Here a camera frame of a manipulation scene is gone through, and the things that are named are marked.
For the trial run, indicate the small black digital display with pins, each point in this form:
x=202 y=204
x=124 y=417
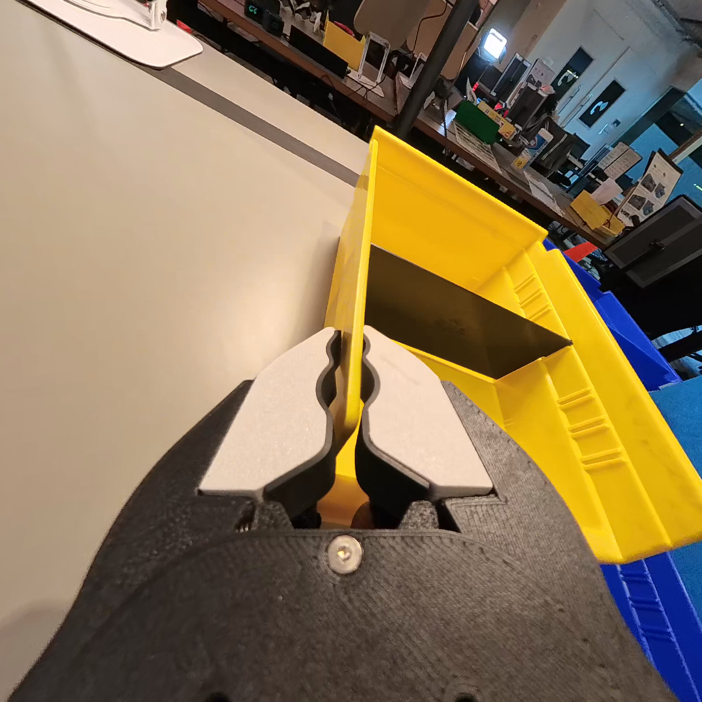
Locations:
x=255 y=10

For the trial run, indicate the large yellow plastic bin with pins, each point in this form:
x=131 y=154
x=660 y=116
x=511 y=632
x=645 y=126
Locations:
x=439 y=208

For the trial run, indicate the long wooden workbench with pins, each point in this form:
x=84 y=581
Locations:
x=521 y=186
x=329 y=71

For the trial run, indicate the person's right hand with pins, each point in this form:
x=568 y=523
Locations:
x=361 y=515

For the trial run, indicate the small yellow plastic bin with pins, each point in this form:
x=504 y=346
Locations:
x=595 y=214
x=343 y=44

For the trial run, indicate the orange traffic cone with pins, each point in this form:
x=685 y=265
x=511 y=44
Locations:
x=580 y=253

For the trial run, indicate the grey lamp pole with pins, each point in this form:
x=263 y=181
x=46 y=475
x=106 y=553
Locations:
x=433 y=66

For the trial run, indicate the white sheet stand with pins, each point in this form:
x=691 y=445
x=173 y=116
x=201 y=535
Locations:
x=137 y=38

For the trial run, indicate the green plastic bin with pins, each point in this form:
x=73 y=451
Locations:
x=477 y=123

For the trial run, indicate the black computer monitor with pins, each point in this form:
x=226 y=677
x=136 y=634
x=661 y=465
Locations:
x=652 y=241

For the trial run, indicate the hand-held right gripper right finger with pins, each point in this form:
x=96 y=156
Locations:
x=422 y=433

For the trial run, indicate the blue plastic bin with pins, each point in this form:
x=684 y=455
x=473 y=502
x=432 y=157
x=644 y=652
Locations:
x=630 y=340

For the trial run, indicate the small printed sign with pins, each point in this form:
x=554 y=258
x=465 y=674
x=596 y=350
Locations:
x=652 y=186

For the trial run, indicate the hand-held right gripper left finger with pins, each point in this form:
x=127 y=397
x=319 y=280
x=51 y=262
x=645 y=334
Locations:
x=268 y=433

